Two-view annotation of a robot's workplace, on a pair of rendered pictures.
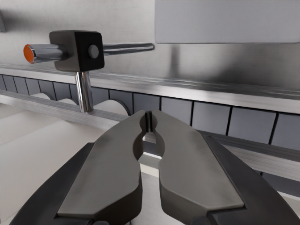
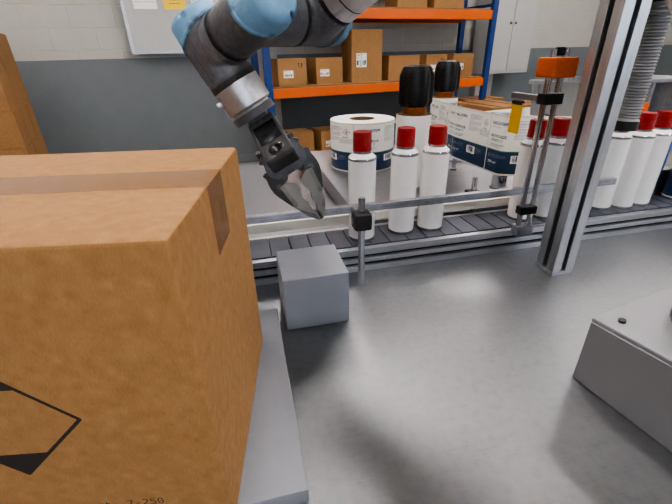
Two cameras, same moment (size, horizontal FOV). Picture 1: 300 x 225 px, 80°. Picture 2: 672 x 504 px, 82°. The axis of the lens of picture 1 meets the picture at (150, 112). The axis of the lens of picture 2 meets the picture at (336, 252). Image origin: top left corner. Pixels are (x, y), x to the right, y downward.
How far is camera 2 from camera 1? 0.60 m
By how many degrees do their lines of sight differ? 39
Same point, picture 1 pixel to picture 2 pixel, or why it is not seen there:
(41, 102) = (384, 204)
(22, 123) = (398, 194)
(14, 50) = (517, 257)
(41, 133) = (363, 189)
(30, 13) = (499, 279)
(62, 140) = (354, 193)
